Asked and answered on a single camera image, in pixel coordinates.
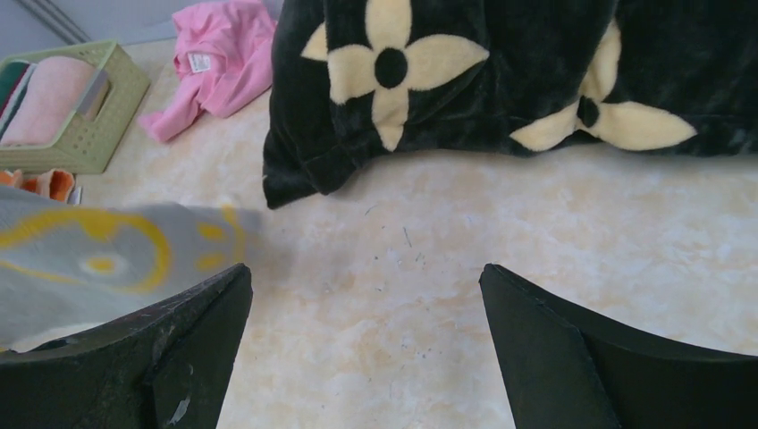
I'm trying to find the green plastic basket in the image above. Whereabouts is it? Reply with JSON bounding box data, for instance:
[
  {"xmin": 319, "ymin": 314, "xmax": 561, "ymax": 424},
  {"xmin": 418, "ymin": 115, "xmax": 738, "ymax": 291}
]
[{"xmin": 1, "ymin": 39, "xmax": 150, "ymax": 174}]

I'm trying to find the grey yellow duck towel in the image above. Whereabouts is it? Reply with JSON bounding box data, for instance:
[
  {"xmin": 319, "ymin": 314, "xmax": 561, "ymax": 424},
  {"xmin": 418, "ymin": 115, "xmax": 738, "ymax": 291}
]
[{"xmin": 1, "ymin": 187, "xmax": 260, "ymax": 352}]

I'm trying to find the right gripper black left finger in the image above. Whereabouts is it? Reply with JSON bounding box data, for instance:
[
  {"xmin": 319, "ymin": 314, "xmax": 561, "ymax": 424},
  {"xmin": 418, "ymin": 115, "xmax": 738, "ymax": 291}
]
[{"xmin": 1, "ymin": 264, "xmax": 253, "ymax": 428}]

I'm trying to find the rolled peach towel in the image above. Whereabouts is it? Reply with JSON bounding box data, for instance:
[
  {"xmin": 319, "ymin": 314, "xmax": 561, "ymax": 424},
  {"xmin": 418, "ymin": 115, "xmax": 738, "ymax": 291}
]
[{"xmin": 1, "ymin": 55, "xmax": 97, "ymax": 147}]

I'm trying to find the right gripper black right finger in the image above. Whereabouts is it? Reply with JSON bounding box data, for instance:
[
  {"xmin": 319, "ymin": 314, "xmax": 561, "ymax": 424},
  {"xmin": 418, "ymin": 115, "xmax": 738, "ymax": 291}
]
[{"xmin": 479, "ymin": 264, "xmax": 757, "ymax": 428}]

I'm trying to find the rolled dark green towel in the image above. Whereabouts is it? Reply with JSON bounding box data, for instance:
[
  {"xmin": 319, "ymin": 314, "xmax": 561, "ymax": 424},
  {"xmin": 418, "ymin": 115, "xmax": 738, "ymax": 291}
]
[{"xmin": 1, "ymin": 60, "xmax": 37, "ymax": 135}]

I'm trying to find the black floral pillow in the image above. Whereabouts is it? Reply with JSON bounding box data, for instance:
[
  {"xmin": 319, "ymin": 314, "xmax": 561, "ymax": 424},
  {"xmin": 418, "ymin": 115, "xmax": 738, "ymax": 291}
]
[{"xmin": 263, "ymin": 1, "xmax": 757, "ymax": 209}]

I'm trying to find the pink towel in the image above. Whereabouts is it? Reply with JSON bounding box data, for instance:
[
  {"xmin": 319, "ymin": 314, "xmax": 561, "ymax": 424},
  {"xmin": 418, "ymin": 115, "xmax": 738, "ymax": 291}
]
[{"xmin": 139, "ymin": 1, "xmax": 276, "ymax": 142}]

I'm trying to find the orange peach towel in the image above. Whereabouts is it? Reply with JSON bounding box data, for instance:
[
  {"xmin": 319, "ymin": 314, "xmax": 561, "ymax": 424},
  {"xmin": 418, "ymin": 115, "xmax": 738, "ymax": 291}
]
[{"xmin": 1, "ymin": 169, "xmax": 81, "ymax": 206}]

